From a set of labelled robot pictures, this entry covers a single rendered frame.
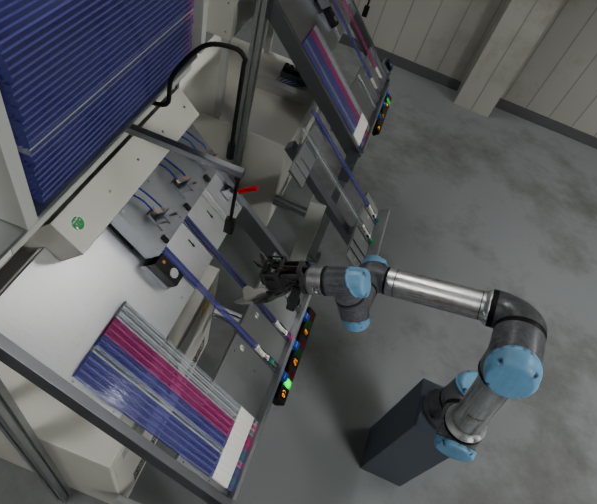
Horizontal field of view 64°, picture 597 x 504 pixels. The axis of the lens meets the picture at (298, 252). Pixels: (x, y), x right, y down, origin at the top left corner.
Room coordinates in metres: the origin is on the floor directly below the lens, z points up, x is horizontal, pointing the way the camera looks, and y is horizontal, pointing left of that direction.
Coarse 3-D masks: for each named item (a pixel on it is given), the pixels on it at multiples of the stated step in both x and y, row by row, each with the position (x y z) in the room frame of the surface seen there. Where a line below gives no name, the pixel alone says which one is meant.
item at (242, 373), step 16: (272, 304) 0.78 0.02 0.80; (240, 320) 0.66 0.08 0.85; (256, 320) 0.70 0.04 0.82; (288, 320) 0.78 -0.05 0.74; (240, 336) 0.62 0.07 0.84; (256, 336) 0.66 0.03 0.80; (272, 336) 0.70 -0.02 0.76; (240, 352) 0.59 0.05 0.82; (256, 352) 0.62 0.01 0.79; (272, 352) 0.66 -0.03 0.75; (224, 368) 0.52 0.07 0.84; (240, 368) 0.55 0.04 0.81; (256, 368) 0.58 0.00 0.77; (272, 368) 0.62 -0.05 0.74; (224, 384) 0.49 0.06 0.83; (240, 384) 0.52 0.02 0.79; (256, 384) 0.55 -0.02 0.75; (240, 400) 0.48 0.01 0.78; (256, 400) 0.51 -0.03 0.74; (256, 416) 0.48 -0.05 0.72; (208, 480) 0.28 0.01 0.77
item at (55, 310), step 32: (96, 256) 0.51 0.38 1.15; (128, 256) 0.56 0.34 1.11; (192, 256) 0.69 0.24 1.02; (32, 288) 0.38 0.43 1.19; (64, 288) 0.42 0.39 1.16; (96, 288) 0.46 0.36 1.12; (128, 288) 0.51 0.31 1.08; (160, 288) 0.56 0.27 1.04; (192, 288) 0.62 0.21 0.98; (0, 320) 0.30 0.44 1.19; (32, 320) 0.34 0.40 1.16; (64, 320) 0.37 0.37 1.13; (96, 320) 0.41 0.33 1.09; (160, 320) 0.50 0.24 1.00; (32, 352) 0.29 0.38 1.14; (64, 352) 0.32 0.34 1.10
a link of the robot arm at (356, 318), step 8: (368, 296) 0.76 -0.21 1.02; (360, 304) 0.71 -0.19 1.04; (368, 304) 0.74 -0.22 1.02; (344, 312) 0.69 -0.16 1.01; (352, 312) 0.69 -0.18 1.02; (360, 312) 0.70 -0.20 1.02; (368, 312) 0.73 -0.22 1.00; (344, 320) 0.69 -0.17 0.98; (352, 320) 0.69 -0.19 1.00; (360, 320) 0.70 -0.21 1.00; (368, 320) 0.72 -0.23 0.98; (352, 328) 0.69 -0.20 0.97; (360, 328) 0.69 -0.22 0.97
